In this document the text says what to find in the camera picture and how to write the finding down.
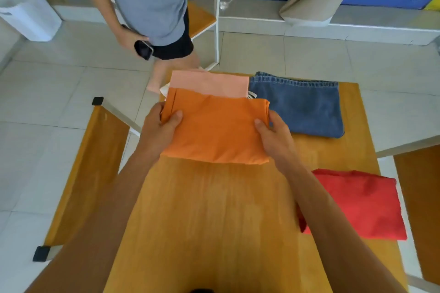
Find person's right hand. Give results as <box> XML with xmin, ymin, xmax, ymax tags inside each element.
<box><xmin>254</xmin><ymin>110</ymin><xmax>300</xmax><ymax>172</ymax></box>

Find person's left hand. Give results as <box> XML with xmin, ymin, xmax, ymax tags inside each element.
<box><xmin>137</xmin><ymin>102</ymin><xmax>183</xmax><ymax>161</ymax></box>

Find blue denim jeans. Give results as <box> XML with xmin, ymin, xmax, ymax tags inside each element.
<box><xmin>248</xmin><ymin>71</ymin><xmax>345</xmax><ymax>140</ymax></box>

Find black white striped shirt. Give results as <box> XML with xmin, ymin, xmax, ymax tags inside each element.
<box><xmin>159</xmin><ymin>82</ymin><xmax>258</xmax><ymax>100</ymax></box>

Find orange cloth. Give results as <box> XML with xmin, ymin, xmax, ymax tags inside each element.
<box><xmin>159</xmin><ymin>87</ymin><xmax>270</xmax><ymax>166</ymax></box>

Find pink cloth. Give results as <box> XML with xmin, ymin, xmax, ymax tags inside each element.
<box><xmin>168</xmin><ymin>69</ymin><xmax>250</xmax><ymax>99</ymax></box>

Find red cloth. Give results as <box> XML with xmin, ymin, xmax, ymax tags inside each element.
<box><xmin>297</xmin><ymin>168</ymin><xmax>408</xmax><ymax>241</ymax></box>

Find person's left forearm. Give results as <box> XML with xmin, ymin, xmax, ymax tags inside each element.
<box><xmin>26</xmin><ymin>148</ymin><xmax>162</xmax><ymax>293</ymax></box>

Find person's right forearm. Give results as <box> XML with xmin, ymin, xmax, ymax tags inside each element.
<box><xmin>275</xmin><ymin>158</ymin><xmax>408</xmax><ymax>293</ymax></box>

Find black smartphone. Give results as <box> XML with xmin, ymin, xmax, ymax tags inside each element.
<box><xmin>134</xmin><ymin>39</ymin><xmax>154</xmax><ymax>61</ymax></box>

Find white laundry basket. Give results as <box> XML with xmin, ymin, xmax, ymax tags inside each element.
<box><xmin>0</xmin><ymin>0</ymin><xmax>62</xmax><ymax>43</ymax></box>

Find wooden chair white frame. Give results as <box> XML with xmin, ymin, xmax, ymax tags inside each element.
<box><xmin>33</xmin><ymin>96</ymin><xmax>142</xmax><ymax>262</ymax></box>
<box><xmin>185</xmin><ymin>0</ymin><xmax>224</xmax><ymax>72</ymax></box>
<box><xmin>376</xmin><ymin>135</ymin><xmax>440</xmax><ymax>293</ymax></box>

